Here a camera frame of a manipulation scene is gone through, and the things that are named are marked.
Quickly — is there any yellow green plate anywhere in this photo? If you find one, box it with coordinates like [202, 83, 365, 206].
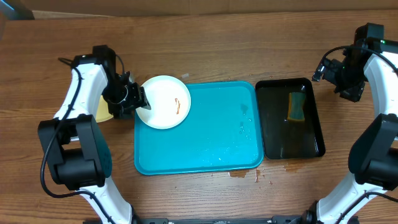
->
[95, 96, 113, 123]

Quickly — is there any green yellow sponge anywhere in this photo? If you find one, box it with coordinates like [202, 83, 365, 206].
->
[287, 92, 306, 121]

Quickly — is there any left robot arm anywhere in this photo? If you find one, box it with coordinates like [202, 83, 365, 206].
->
[37, 45, 151, 223]

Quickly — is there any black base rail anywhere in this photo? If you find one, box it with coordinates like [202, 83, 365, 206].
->
[83, 215, 312, 224]

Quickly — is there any black water tray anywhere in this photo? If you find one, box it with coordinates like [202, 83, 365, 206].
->
[255, 78, 326, 160]

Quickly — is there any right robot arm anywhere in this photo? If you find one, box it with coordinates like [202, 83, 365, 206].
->
[292, 23, 397, 224]

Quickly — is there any white plate with stain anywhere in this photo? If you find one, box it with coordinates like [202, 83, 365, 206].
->
[136, 75, 191, 129]

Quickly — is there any teal plastic tray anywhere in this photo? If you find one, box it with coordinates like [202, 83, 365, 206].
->
[134, 81, 264, 175]

